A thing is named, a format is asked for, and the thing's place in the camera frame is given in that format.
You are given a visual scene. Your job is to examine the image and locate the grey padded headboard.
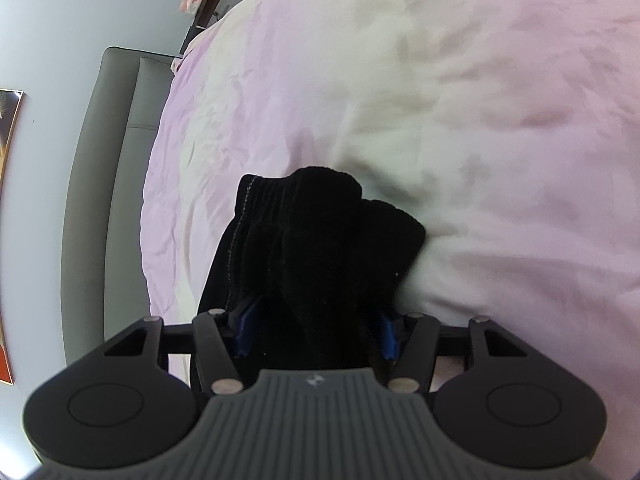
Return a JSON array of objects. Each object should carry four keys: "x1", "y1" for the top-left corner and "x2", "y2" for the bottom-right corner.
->
[{"x1": 61, "y1": 46, "x2": 176, "y2": 366}]

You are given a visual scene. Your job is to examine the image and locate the pink floral bedsheet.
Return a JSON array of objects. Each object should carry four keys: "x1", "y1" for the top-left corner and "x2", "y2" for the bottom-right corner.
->
[{"x1": 140, "y1": 0, "x2": 640, "y2": 411}]

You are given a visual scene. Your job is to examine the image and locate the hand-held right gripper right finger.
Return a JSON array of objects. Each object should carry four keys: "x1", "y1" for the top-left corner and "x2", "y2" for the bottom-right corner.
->
[{"x1": 372, "y1": 310, "x2": 528, "y2": 393}]

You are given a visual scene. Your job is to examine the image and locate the black pants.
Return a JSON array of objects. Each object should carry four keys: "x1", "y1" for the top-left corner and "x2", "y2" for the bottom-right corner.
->
[{"x1": 190, "y1": 166, "x2": 427, "y2": 391}]

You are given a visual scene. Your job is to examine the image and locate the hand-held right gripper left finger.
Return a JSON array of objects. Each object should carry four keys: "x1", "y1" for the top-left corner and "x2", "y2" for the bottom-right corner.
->
[{"x1": 102, "y1": 296, "x2": 263, "y2": 395}]

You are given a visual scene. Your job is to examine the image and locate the framed wall picture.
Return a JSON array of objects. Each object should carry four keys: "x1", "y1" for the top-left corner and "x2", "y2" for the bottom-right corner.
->
[{"x1": 0, "y1": 87, "x2": 25, "y2": 386}]

